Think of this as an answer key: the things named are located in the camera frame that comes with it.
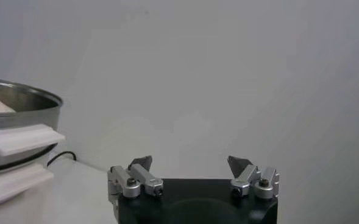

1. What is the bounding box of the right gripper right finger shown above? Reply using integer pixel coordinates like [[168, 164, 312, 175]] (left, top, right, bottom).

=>
[[227, 155, 280, 200]]

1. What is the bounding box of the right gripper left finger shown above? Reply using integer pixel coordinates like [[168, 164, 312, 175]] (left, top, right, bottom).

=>
[[107, 155, 165, 200]]

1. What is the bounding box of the perforated steel steamer basket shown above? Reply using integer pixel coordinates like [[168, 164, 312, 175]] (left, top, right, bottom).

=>
[[0, 76, 66, 171]]

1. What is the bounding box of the white electric cooker pot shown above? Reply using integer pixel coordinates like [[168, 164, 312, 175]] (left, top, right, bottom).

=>
[[0, 144, 58, 224]]

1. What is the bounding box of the black cooker power cord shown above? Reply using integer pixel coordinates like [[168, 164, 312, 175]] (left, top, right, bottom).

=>
[[46, 150, 77, 167]]

